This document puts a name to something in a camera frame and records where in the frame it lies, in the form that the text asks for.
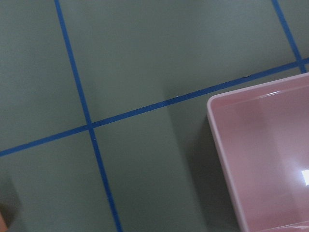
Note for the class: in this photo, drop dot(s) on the pink plastic bin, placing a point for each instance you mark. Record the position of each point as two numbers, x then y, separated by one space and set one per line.
261 135

